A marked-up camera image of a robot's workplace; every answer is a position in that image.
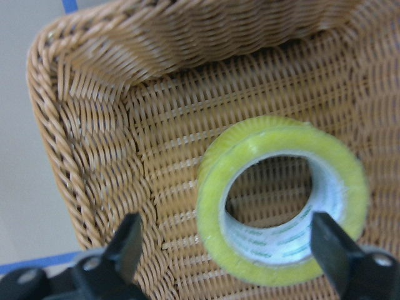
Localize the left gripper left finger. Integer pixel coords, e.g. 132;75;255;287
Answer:
1;213;147;299

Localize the brown wicker basket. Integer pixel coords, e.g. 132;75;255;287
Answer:
27;1;399;299

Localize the yellow tape roll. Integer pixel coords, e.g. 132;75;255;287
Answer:
196;116;369;287

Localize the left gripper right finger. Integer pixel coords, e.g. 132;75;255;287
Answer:
311;212;399;299

